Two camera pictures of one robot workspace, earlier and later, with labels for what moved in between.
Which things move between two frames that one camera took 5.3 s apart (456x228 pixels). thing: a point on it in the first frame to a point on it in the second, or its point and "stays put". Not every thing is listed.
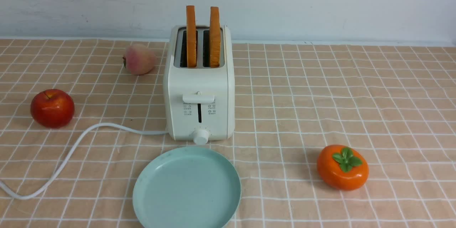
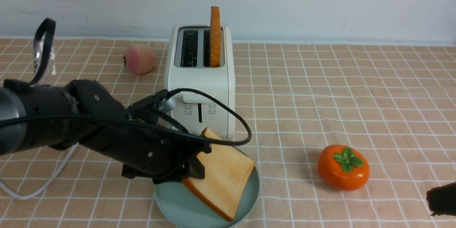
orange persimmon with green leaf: [342, 167] stays put
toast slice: [215, 44] stays put
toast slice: [191, 36] to [228, 169]
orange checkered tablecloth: [395, 102] stays put
